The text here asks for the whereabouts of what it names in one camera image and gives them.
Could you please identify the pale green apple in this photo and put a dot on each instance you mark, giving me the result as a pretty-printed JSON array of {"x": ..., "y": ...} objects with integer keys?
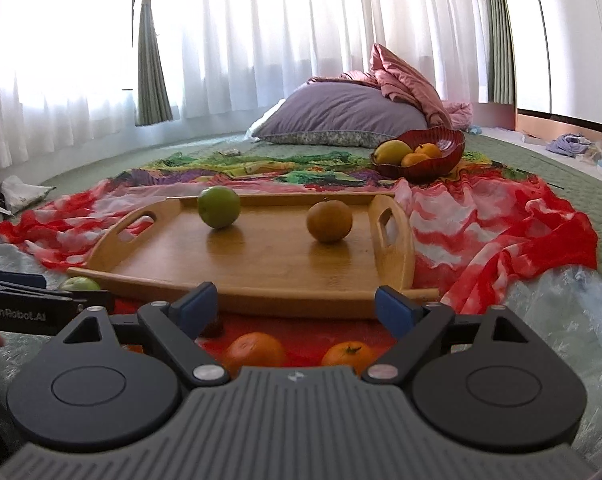
[{"x": 81, "y": 284}]

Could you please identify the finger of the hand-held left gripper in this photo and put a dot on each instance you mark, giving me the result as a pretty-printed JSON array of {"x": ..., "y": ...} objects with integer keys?
[{"x": 11, "y": 280}]

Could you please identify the wooden ledge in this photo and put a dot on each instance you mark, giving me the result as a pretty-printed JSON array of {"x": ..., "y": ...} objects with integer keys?
[{"x": 541, "y": 122}]

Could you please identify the dark red bowl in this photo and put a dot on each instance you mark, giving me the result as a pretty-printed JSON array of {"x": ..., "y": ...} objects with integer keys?
[{"x": 441, "y": 160}]

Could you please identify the lilac crumpled cloth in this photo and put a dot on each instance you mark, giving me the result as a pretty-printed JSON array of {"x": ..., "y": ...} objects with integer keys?
[{"x": 568, "y": 145}]

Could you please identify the small orange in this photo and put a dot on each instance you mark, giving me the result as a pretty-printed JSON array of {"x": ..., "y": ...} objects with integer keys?
[
  {"x": 428, "y": 150},
  {"x": 415, "y": 159}
]

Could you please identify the yellow mango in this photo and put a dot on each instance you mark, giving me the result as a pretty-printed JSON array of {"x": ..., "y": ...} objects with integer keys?
[{"x": 392, "y": 152}]

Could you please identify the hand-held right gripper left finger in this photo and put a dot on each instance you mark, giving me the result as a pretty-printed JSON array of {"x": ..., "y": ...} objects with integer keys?
[{"x": 197, "y": 305}]

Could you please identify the colourful printed cloth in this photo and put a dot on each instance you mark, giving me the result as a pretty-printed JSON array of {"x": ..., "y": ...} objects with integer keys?
[{"x": 291, "y": 172}]

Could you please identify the pink quilt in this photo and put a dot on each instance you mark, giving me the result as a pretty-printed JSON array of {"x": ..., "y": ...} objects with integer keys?
[{"x": 401, "y": 80}]

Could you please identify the large bright orange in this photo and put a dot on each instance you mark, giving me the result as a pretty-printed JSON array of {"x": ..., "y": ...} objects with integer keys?
[{"x": 255, "y": 354}]

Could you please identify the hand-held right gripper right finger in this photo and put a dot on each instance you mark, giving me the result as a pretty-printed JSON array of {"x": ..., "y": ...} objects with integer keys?
[{"x": 393, "y": 310}]

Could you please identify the red and white scarf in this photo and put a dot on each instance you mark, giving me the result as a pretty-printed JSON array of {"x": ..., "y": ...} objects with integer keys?
[{"x": 481, "y": 230}]

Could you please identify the purple pillow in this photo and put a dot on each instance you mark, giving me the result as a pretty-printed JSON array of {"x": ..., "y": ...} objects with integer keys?
[{"x": 341, "y": 107}]

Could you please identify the clear bubble wrap sheet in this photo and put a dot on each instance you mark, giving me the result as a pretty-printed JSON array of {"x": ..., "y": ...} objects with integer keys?
[{"x": 556, "y": 320}]

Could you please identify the grey-green curtain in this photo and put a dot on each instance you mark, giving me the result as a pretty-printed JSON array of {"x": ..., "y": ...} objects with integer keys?
[
  {"x": 151, "y": 60},
  {"x": 498, "y": 35}
]

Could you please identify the brownish round orange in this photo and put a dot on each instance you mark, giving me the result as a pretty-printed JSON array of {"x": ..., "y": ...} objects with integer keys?
[{"x": 330, "y": 221}]

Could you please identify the white sheer curtain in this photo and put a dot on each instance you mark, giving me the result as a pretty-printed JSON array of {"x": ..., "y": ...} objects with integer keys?
[{"x": 281, "y": 35}]

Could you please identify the white crumpled cloth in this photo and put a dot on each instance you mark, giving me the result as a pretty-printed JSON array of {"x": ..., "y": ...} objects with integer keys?
[{"x": 23, "y": 194}]

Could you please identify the tangerine with green stem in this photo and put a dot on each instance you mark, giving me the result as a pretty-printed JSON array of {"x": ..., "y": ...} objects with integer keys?
[{"x": 348, "y": 355}]

